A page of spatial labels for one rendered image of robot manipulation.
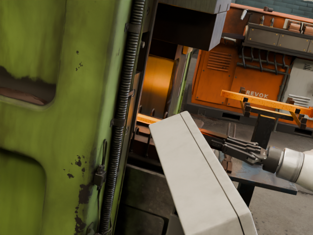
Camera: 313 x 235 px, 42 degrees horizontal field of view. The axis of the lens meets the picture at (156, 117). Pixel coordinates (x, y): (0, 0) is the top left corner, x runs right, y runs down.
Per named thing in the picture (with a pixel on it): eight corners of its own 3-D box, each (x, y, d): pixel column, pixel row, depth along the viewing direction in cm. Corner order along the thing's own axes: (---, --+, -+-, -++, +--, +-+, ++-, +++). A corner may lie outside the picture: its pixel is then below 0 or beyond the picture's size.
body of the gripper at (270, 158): (274, 178, 116) (242, 168, 118) (275, 167, 124) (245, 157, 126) (282, 155, 113) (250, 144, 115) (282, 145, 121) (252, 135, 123)
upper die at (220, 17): (219, 43, 122) (227, 11, 119) (208, 51, 103) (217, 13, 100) (91, 14, 131) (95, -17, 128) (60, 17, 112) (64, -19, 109)
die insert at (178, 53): (180, 57, 122) (184, 37, 120) (174, 60, 115) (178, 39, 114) (89, 35, 129) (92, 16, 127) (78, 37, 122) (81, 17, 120)
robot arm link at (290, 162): (292, 175, 123) (273, 169, 124) (302, 148, 120) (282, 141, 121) (293, 188, 115) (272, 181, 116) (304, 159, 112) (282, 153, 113)
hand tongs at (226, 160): (227, 124, 214) (228, 121, 214) (235, 126, 214) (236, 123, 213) (220, 170, 158) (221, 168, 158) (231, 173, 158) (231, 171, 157)
